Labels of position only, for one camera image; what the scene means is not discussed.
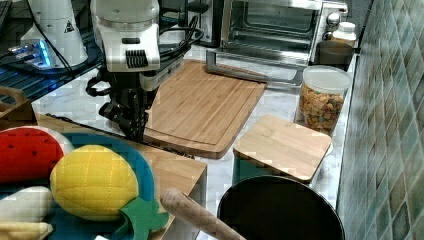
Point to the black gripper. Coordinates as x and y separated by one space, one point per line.
128 96

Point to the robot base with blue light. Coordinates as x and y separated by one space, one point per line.
43 34

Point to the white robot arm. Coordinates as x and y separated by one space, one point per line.
127 32

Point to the wooden cutting board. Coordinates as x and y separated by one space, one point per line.
199 113

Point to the yellow plush pineapple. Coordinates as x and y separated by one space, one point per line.
97 184

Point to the wooden spoon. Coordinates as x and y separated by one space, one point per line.
185 208

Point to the plush watermelon slice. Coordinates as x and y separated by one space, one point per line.
30 153

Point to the blue plate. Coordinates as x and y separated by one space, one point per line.
65 225

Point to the white plush toy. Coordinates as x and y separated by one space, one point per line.
31 204

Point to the teal canister with wooden lid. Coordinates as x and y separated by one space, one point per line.
273 146

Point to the silver toaster oven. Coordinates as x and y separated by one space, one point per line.
274 33

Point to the black pot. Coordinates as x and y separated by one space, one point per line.
278 208

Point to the yellow plush banana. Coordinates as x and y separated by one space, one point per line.
24 231

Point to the clear cereal container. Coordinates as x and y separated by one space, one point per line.
322 96

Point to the dark grey cup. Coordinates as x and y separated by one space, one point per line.
335 54

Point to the white capped spice bottle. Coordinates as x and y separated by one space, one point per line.
345 33

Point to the wooden tray with handle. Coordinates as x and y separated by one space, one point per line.
18 114

